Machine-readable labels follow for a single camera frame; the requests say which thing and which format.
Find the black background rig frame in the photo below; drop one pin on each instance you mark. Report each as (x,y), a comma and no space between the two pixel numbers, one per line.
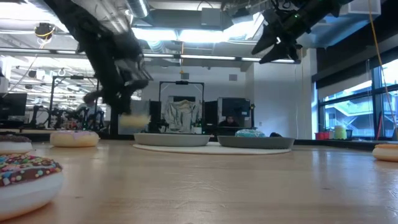
(74,77)
(182,82)

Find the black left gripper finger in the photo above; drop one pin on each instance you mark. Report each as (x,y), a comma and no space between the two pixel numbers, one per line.
(119,101)
(136,85)

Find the grey ceiling box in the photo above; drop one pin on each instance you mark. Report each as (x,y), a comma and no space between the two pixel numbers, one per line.
(211,17)

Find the black background robot arm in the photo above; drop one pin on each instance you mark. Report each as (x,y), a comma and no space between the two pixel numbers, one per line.
(40,115)

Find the large chocolate sprinkled donut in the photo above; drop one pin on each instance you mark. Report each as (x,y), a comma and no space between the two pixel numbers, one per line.
(12,144)

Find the person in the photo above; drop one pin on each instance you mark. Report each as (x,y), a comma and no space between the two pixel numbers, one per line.
(90,109)
(229,122)

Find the blue frosted donut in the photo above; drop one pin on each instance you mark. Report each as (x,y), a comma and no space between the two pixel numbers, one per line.
(250,133)

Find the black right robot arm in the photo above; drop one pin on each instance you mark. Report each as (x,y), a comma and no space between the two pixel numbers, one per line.
(323,12)

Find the dark grey plate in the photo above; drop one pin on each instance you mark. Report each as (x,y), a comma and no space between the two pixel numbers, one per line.
(256,142)

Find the dark screen monitor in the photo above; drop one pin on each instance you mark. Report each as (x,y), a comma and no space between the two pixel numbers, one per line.
(234,107)

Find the black ceiling device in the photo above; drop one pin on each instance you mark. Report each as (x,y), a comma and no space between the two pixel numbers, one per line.
(44,30)

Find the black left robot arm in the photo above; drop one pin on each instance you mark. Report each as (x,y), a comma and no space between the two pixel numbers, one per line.
(81,25)

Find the pink frosted donut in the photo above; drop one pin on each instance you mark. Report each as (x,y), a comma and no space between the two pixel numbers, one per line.
(74,140)

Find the light grey plate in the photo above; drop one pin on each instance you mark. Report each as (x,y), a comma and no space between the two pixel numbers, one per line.
(172,140)

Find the small orange frosted donut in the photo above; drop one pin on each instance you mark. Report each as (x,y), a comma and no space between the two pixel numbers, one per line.
(387,154)

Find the white round woven mat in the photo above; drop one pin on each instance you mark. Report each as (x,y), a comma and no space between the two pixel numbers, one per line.
(211,150)

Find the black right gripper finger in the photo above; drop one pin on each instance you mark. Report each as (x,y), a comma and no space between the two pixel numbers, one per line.
(281,51)
(265,42)

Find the red bin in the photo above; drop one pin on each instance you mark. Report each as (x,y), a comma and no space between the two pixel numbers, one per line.
(321,136)

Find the black computer monitor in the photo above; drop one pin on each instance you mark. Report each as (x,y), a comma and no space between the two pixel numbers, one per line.
(12,105)

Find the crumpled pale cloth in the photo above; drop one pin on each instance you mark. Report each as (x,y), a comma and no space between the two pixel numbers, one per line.
(182,115)

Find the small chocolate sprinkle donut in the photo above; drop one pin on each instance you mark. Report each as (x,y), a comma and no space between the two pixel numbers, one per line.
(25,174)

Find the silver ceiling duct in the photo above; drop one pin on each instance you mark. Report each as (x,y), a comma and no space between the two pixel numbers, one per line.
(138,7)

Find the yellow-green container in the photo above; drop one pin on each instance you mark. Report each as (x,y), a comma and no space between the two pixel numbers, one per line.
(339,132)

